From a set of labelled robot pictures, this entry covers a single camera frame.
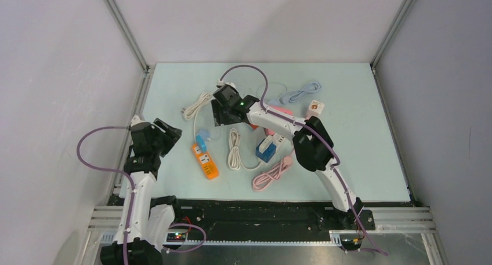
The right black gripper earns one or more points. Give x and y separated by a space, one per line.
218 117

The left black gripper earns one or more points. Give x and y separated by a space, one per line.
172 134

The small light blue charger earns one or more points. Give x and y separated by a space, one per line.
204 135

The orange power strip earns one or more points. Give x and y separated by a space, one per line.
206 162

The white plug adapter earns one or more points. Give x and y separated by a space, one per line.
265 144

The dark blue cube socket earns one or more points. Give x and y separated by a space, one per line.
268 155

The light blue plug adapter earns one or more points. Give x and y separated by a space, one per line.
201 144

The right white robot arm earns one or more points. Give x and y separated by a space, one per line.
313 147

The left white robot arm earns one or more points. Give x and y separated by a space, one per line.
145 219

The light blue table mat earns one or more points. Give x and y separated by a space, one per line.
353 116

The white power strip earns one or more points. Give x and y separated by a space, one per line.
278 140

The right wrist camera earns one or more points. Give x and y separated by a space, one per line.
222 82

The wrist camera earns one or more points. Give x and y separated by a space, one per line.
136 119
222 82

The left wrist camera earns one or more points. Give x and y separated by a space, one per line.
136 119

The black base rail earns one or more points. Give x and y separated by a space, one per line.
259 221

